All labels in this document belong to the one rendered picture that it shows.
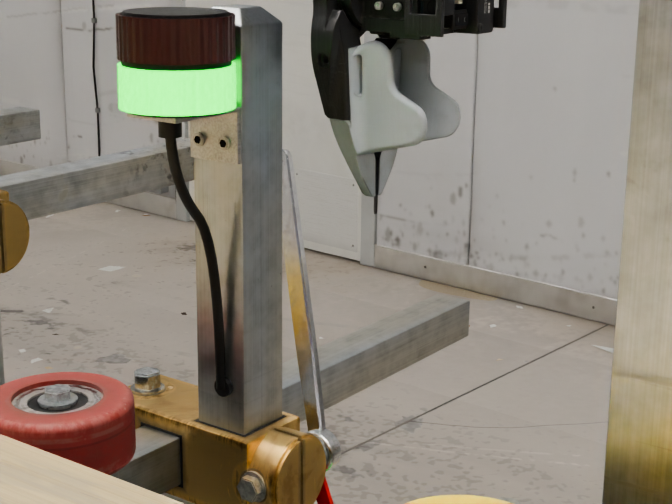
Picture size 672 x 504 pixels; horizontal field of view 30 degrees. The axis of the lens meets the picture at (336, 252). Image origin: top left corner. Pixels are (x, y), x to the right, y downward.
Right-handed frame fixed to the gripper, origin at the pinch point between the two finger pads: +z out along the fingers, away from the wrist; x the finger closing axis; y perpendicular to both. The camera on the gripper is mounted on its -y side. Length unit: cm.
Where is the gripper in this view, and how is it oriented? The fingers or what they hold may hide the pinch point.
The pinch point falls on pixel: (362, 172)
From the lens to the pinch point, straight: 74.0
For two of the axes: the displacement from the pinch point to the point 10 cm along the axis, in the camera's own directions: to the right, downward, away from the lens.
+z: -0.1, 9.6, 2.7
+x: 5.9, -2.1, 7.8
